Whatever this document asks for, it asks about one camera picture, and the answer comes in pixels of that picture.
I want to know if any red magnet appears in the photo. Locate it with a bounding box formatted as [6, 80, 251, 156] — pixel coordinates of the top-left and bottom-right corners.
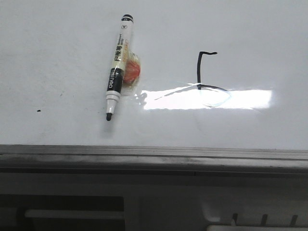
[121, 43, 141, 96]

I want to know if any grey aluminium whiteboard frame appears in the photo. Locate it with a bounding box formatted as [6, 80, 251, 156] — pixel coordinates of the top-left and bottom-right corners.
[0, 145, 308, 174]

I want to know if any white whiteboard surface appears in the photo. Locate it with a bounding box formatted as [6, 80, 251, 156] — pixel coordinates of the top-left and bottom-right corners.
[0, 0, 308, 150]

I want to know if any black and white whiteboard marker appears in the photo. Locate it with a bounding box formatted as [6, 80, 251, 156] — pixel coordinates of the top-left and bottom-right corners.
[106, 14, 134, 121]

